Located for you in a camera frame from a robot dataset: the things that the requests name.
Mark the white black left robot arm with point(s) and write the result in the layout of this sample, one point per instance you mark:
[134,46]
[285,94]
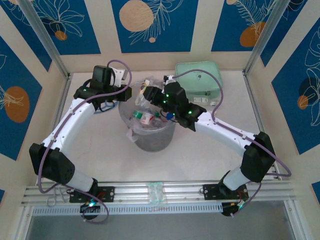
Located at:
[72,125]

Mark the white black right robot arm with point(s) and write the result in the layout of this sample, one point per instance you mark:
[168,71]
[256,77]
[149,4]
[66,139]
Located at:
[220,132]

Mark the transparent plastic bin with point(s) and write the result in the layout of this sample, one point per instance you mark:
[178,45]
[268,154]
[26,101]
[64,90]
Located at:
[155,140]

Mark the clear bottle green white label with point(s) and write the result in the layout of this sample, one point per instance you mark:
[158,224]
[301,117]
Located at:
[201,100]

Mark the mint green zip pouch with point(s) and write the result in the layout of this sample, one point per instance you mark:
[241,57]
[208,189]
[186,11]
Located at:
[200,86]

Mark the clear tape patch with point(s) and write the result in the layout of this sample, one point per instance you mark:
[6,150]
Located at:
[156,193]

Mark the black base electronics module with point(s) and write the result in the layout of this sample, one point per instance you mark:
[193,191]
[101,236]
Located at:
[230,210]
[90,207]

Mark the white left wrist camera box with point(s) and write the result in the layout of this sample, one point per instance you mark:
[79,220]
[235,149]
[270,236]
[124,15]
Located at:
[118,74]

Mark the aluminium side rail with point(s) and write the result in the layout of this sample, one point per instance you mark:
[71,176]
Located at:
[65,85]
[255,107]

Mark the aluminium frame post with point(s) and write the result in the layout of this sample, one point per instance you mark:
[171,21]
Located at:
[266,32]
[42,32]

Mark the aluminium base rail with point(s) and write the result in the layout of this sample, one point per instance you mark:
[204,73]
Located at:
[175,192]

